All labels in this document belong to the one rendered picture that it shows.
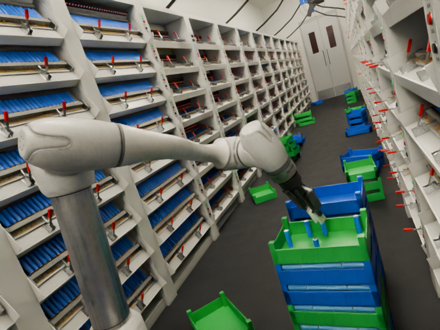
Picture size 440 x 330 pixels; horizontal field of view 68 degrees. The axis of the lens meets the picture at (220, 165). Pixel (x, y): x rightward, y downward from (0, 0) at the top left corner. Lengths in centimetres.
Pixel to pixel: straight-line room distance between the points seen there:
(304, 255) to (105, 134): 72
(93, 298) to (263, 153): 60
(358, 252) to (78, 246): 78
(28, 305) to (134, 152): 80
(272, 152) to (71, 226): 58
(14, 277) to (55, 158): 72
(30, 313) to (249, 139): 95
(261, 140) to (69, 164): 52
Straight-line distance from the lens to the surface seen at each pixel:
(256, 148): 97
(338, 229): 128
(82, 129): 70
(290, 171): 104
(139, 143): 74
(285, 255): 114
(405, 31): 128
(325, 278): 115
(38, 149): 70
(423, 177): 133
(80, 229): 88
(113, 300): 95
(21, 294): 136
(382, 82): 198
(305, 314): 126
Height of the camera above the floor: 99
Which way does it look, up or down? 11 degrees down
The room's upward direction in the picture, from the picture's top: 18 degrees counter-clockwise
